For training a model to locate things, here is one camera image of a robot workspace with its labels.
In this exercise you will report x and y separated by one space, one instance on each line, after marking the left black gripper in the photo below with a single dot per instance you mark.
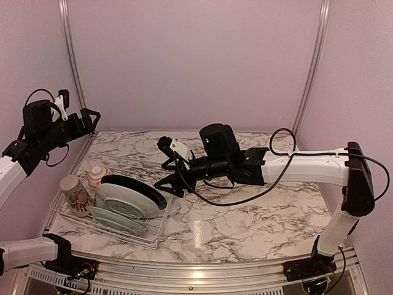
78 131

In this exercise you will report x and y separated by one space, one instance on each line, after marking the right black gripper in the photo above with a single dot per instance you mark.
174 180

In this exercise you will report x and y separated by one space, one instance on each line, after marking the black red plate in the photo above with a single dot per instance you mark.
137 186

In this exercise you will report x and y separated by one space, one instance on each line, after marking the large white plate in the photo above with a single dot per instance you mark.
127 202

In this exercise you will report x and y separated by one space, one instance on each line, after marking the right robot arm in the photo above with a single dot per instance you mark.
259 166

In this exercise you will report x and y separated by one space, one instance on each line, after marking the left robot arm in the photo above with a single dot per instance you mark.
46 127

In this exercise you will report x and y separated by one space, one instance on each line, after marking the white red small bowl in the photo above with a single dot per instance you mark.
96 174

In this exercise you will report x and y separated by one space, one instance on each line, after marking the pale green plate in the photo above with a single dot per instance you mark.
117 222

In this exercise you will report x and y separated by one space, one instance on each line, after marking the patterned beige tall cup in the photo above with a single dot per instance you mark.
76 195

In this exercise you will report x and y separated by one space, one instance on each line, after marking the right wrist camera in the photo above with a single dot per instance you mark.
181 150

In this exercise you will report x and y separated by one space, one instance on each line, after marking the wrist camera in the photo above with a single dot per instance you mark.
62 101
181 150

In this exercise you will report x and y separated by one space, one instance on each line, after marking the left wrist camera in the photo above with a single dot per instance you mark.
62 101

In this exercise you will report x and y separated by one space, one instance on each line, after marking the white wire dish rack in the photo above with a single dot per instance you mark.
146 172

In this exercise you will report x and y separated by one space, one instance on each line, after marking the left aluminium frame post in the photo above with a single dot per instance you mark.
72 60

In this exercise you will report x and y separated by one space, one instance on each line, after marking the aluminium frame post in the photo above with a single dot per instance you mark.
316 57
72 60

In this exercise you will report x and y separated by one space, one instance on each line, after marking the front aluminium rail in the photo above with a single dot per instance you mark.
114 276

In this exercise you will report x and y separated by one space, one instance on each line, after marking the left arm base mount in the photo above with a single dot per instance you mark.
68 264

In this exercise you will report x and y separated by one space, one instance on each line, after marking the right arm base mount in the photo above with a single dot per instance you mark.
315 265

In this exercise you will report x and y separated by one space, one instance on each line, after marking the right aluminium frame post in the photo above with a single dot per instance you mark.
316 57

